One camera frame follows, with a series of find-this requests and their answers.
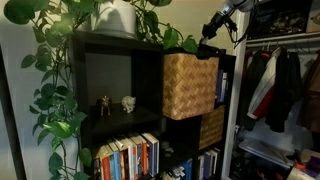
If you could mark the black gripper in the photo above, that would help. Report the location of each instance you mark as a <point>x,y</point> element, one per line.
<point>211,28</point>

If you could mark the woven brown basket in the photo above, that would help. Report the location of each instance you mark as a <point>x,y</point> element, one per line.
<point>212,128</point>
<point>190,88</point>

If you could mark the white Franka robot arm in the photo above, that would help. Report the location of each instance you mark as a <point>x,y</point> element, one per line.
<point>240,4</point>

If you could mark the tall blue hardcover book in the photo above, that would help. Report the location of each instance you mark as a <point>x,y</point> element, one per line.
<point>220,85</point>

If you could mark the white hardcover book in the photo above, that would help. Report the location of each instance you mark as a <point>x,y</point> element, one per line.
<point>225,86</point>

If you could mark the dark hanging coat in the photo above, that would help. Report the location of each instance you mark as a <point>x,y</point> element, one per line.
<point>248,83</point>

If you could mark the black cube shelf unit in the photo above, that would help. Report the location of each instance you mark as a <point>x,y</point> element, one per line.
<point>146,80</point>

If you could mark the white and red jacket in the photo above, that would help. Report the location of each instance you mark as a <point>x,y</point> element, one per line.
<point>263,90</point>

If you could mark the dark storage box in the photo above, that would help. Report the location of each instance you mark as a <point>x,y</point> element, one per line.
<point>283,20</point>

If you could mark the white closet shelf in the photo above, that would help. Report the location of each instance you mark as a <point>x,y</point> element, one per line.
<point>293,34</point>

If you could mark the white plant pot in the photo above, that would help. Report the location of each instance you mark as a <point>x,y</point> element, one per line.
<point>113,20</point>

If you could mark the black hanging jacket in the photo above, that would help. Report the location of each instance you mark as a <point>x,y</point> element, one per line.
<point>283,93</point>

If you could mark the white elephant figurine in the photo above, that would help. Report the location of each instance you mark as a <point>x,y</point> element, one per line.
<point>128,104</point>

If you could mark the closet hanging rod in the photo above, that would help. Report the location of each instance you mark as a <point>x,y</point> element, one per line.
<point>306,42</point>

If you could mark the white pebble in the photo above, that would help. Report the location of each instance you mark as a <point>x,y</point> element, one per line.
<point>167,154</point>
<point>169,150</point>
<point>165,144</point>

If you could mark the beige box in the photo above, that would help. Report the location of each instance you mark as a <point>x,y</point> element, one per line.
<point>314,16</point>

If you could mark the small gold figurine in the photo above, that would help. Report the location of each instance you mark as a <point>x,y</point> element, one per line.
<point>105,104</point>

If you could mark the thin white book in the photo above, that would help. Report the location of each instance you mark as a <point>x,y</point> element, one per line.
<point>214,161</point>
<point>201,166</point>

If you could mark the brown hanging jacket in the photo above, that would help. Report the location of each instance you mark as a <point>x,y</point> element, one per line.
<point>313,96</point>

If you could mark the dark blue book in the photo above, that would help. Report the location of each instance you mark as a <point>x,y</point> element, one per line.
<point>207,165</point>

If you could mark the white flat board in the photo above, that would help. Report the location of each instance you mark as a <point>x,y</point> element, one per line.
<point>263,150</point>

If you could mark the books on lower left shelf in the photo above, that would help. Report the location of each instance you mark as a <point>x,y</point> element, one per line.
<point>153,156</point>

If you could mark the bright blue book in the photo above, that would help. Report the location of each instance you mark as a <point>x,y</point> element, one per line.
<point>188,170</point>

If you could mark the orange spine book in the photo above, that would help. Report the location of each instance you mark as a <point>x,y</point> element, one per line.
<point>144,160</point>

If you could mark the row of books left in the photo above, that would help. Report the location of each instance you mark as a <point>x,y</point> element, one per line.
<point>130,160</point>

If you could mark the blue spine paperback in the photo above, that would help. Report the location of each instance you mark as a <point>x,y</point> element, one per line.
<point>116,166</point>

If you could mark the orange tool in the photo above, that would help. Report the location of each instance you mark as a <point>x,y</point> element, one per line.
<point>299,165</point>

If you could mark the red spine book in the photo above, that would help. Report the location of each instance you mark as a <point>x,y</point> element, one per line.
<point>106,168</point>

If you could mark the green pothos plant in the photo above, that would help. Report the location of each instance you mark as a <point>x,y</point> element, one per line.
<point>60,130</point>

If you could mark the black slanted pole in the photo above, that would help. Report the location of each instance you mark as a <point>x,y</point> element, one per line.
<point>11,133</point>

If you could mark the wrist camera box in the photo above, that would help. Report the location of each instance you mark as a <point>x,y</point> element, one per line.
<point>231,24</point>

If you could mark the white door frame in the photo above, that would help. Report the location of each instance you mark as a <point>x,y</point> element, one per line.
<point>231,133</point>

